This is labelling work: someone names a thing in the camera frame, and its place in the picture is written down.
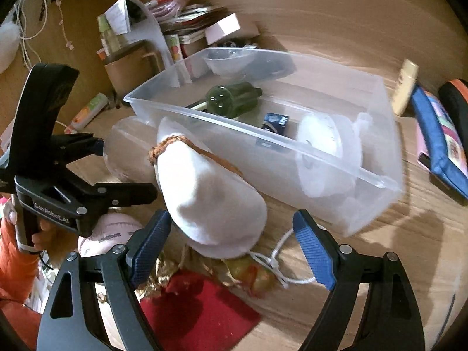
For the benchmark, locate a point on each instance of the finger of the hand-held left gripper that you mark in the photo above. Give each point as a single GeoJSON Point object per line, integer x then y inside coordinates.
{"type": "Point", "coordinates": [87, 144]}
{"type": "Point", "coordinates": [128, 193]}

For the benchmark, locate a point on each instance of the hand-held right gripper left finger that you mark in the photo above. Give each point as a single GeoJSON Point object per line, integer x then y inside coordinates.
{"type": "Point", "coordinates": [151, 243]}

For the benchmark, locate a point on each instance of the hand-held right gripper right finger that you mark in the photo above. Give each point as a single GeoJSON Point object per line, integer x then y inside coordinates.
{"type": "Point", "coordinates": [314, 252]}

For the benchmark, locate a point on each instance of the pink round jar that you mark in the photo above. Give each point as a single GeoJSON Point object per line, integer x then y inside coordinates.
{"type": "Point", "coordinates": [109, 232]}

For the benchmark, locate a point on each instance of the red cloth pouch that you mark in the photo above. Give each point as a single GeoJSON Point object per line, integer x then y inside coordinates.
{"type": "Point", "coordinates": [197, 314]}

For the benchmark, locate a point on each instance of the clear plastic storage box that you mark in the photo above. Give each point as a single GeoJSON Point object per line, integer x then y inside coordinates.
{"type": "Point", "coordinates": [278, 161]}

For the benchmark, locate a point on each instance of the person's left forearm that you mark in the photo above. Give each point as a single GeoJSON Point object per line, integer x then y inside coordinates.
{"type": "Point", "coordinates": [14, 274]}

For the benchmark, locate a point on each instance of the wooden desktop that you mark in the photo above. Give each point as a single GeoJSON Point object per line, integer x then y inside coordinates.
{"type": "Point", "coordinates": [420, 245]}

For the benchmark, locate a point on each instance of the person's left hand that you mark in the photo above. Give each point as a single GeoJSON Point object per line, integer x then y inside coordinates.
{"type": "Point", "coordinates": [42, 232]}

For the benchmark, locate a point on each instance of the orange green tube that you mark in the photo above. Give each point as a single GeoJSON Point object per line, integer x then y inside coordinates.
{"type": "Point", "coordinates": [89, 109]}

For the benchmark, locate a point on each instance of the white fluffy pompom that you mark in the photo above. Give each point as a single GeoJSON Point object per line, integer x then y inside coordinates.
{"type": "Point", "coordinates": [6, 47]}

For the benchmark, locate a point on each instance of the small orange tube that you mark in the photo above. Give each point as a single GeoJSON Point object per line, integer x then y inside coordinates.
{"type": "Point", "coordinates": [102, 54]}

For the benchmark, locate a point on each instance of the yellowish organza pouch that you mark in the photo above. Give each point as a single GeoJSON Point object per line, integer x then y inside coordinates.
{"type": "Point", "coordinates": [248, 274]}

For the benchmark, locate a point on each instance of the brown mug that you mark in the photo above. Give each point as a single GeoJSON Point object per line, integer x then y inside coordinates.
{"type": "Point", "coordinates": [126, 76]}

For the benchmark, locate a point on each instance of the pale green tube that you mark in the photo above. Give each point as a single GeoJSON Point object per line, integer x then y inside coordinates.
{"type": "Point", "coordinates": [109, 34]}

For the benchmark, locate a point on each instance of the white paper sheet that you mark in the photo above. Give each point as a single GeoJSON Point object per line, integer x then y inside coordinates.
{"type": "Point", "coordinates": [119, 16]}

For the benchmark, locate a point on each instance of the white round jar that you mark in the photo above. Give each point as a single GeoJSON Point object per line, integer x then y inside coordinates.
{"type": "Point", "coordinates": [321, 142]}

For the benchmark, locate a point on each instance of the white curved board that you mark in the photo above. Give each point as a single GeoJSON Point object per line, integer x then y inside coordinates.
{"type": "Point", "coordinates": [153, 33]}

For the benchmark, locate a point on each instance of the fruit print box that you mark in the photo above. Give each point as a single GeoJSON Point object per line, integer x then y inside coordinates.
{"type": "Point", "coordinates": [175, 47]}

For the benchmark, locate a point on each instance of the small dark blue box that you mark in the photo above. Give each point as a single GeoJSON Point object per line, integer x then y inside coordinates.
{"type": "Point", "coordinates": [275, 122]}

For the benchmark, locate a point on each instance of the green glass bottle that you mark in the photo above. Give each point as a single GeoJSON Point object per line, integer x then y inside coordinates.
{"type": "Point", "coordinates": [234, 97]}

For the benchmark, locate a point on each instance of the blue pencil case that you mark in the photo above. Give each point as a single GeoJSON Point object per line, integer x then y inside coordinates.
{"type": "Point", "coordinates": [435, 146]}

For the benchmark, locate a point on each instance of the pile of colourful packets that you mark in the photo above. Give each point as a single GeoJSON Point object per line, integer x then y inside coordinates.
{"type": "Point", "coordinates": [190, 16]}

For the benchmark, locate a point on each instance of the clear plastic bag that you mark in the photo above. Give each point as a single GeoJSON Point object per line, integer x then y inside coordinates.
{"type": "Point", "coordinates": [226, 60]}

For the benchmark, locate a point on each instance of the pink white box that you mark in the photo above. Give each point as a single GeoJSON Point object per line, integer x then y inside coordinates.
{"type": "Point", "coordinates": [223, 27]}

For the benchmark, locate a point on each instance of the pale yellow cream tube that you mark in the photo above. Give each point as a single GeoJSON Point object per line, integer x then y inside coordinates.
{"type": "Point", "coordinates": [404, 87]}

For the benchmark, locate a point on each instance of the black orange zipped case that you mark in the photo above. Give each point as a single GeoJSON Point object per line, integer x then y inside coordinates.
{"type": "Point", "coordinates": [455, 98]}

